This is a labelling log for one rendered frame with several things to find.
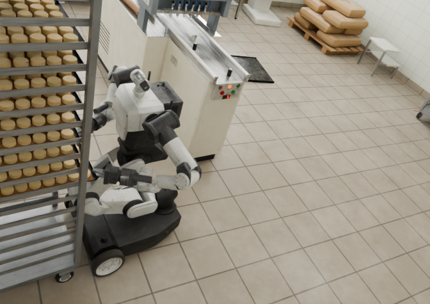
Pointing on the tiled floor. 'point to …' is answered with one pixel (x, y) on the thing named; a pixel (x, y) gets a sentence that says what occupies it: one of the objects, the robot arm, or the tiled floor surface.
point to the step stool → (382, 54)
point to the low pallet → (323, 41)
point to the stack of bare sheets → (256, 70)
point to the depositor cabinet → (134, 36)
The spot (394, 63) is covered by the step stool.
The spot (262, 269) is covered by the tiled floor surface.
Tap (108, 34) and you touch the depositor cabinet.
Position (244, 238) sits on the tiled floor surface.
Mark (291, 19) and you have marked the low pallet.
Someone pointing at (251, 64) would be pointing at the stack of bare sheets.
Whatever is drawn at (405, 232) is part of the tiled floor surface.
